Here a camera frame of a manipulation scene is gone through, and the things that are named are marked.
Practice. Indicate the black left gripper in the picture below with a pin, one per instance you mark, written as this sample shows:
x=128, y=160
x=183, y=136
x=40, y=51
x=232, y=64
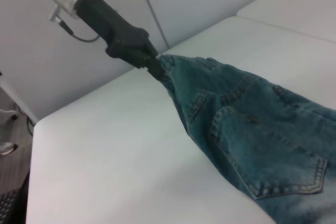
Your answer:
x=113, y=30

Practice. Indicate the blue denim shorts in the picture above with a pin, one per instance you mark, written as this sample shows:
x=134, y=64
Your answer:
x=249, y=142

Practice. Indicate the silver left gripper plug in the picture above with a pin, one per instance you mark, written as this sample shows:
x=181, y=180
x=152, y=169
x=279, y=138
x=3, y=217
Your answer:
x=55, y=15

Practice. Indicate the black computer keyboard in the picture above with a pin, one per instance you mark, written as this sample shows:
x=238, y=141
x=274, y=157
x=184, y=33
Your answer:
x=6, y=208

